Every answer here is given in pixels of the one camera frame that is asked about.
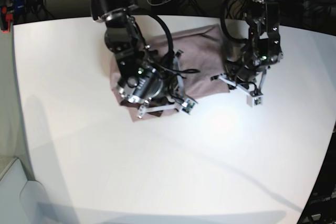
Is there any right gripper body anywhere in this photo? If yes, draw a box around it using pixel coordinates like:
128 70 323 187
149 61 200 109

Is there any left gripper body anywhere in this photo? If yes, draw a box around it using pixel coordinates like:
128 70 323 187
224 62 265 90

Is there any pink t-shirt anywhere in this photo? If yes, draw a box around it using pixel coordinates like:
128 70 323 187
110 25 230 122

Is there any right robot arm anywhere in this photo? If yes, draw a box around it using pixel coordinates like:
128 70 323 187
89 0 199 111

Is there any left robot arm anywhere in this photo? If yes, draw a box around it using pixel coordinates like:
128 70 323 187
220 0 283 93

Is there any red and black clamp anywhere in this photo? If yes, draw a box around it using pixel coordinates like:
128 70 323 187
1 5 14 33

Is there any white bin corner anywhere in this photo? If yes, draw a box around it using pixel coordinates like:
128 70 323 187
1 158 53 223

